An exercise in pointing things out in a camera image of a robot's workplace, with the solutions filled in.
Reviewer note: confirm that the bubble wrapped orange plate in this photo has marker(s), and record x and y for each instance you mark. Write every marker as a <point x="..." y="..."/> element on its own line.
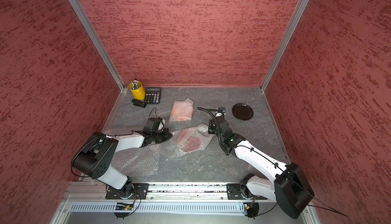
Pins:
<point x="182" y="111"/>

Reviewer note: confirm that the aluminium front rail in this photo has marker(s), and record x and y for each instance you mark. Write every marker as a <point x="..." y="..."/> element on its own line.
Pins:
<point x="94" y="191"/>

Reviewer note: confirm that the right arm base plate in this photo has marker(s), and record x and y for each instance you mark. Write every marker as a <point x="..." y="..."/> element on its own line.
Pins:
<point x="236" y="191"/>

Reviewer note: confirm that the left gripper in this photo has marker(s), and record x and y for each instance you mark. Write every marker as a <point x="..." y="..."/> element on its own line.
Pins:
<point x="166" y="134"/>

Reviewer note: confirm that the yellow pen cup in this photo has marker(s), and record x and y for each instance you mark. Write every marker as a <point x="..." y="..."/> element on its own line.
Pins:
<point x="139" y="93"/>

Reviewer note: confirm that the bubble pink plate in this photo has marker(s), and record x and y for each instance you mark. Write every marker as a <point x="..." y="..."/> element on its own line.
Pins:
<point x="186" y="141"/>

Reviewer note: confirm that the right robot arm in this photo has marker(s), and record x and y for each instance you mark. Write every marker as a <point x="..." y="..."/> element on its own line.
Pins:
<point x="288" y="185"/>

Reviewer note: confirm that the pens in cup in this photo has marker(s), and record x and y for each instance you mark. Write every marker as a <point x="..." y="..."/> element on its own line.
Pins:
<point x="135" y="84"/>

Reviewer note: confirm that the black calculator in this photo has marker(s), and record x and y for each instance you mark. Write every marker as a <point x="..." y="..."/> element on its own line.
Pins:
<point x="153" y="95"/>

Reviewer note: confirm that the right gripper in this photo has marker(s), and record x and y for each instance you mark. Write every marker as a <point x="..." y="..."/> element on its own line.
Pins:
<point x="210" y="129"/>

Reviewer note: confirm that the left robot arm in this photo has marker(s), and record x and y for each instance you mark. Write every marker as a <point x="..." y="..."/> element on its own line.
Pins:
<point x="94" y="158"/>

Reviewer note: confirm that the clear bubble wrap sheet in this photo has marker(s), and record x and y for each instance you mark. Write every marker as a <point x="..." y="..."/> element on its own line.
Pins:
<point x="138" y="162"/>

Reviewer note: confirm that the black dinner plate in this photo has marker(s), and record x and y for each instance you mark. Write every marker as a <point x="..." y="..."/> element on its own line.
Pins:
<point x="242" y="111"/>

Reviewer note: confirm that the perforated cable duct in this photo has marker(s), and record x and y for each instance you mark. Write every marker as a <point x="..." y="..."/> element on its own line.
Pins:
<point x="217" y="208"/>

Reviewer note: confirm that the black stapler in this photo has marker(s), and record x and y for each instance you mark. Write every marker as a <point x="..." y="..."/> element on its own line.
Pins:
<point x="139" y="103"/>

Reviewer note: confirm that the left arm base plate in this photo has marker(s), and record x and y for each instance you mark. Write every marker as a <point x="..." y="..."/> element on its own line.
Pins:
<point x="128" y="192"/>

